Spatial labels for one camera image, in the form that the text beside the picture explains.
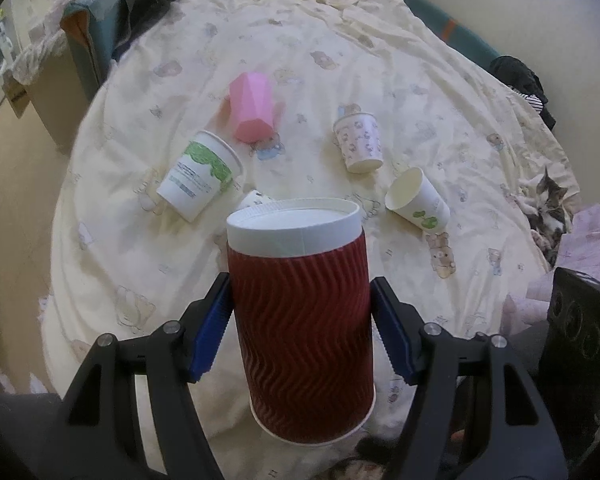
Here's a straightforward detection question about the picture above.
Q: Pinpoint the small white paper cup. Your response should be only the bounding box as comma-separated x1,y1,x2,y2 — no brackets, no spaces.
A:
236,190,277,213

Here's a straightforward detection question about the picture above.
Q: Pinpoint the tabby cat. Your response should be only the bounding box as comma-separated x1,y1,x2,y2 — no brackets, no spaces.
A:
516,167,572,267

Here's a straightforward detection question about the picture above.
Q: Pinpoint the pink faceted cup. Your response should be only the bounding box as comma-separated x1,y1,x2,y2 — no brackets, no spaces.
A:
228,72,276,142

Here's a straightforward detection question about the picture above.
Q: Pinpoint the white cup with leaf print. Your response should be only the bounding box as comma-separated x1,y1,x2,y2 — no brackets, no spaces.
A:
384,167,451,235

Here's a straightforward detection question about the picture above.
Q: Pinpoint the pink printed cloth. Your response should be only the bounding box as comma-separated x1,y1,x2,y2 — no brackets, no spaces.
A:
500,204,600,337

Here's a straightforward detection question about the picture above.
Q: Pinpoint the teal and orange chair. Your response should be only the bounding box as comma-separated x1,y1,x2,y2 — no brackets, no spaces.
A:
60,0,131,105

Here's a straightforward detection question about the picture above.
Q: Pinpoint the cream printed blanket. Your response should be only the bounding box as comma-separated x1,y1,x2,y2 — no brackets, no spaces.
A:
40,0,581,441

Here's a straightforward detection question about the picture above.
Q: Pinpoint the red ribbed paper cup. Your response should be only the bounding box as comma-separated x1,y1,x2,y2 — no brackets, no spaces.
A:
226,197,377,446

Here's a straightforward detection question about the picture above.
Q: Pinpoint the cardboard box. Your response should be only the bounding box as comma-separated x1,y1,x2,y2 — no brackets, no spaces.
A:
2,76,32,119

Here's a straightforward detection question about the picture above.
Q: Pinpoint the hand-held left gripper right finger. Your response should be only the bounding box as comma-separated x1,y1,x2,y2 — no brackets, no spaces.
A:
370,276,571,480

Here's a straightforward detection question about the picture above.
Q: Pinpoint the pastel patterned paper cup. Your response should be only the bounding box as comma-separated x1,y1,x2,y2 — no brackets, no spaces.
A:
333,110,385,175

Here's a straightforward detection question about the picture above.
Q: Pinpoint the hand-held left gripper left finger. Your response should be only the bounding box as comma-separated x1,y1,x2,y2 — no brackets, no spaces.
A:
62,272,233,480

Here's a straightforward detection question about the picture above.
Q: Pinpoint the black clothing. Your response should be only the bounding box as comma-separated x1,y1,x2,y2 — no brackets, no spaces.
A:
489,55,557,130

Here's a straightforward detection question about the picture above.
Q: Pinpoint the white cup with green label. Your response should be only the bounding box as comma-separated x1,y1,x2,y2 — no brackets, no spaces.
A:
156,130,246,222

